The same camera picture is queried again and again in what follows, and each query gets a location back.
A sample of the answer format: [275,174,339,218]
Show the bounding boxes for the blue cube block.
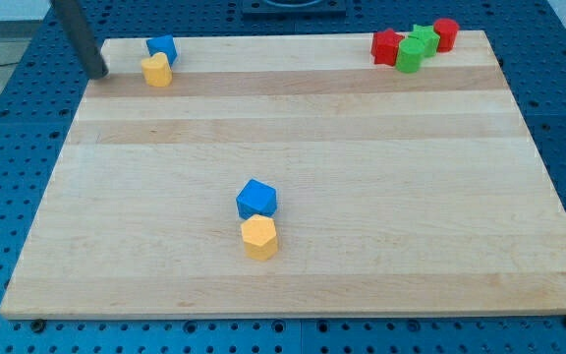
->
[236,179,277,219]

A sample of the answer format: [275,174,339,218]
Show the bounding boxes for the yellow heart block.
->
[141,52,173,88]

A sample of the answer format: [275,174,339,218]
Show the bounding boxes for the yellow hexagon block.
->
[241,214,278,262]

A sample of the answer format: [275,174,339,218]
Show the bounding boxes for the light wooden board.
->
[0,30,566,320]

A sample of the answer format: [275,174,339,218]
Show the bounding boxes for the red star block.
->
[370,29,405,66]

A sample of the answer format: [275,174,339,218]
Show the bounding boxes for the blue crescent block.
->
[145,34,178,66]

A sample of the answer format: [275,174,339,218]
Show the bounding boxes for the green cylinder block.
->
[395,37,425,74]

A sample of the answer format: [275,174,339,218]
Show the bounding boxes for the green star block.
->
[409,25,440,58]

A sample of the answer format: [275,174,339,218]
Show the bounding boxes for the red cylinder block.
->
[433,18,460,52]

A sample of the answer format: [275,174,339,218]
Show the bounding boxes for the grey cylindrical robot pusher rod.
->
[50,0,108,80]

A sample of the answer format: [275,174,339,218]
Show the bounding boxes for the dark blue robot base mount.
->
[239,0,347,18]

